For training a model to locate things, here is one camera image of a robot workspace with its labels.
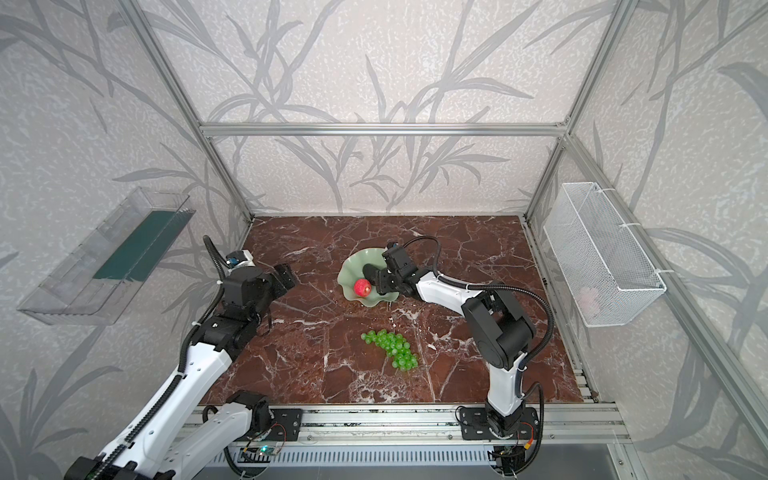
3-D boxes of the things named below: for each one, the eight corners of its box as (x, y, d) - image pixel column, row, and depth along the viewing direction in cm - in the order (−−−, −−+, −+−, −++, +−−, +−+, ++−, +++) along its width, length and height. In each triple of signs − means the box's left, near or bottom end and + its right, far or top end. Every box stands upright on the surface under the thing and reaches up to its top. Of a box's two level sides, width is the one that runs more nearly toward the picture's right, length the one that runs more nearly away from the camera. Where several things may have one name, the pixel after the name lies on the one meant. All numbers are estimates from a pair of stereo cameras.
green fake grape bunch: (362, 340, 90) (361, 333, 86) (378, 323, 94) (377, 315, 89) (407, 378, 83) (407, 372, 79) (422, 359, 87) (423, 352, 82)
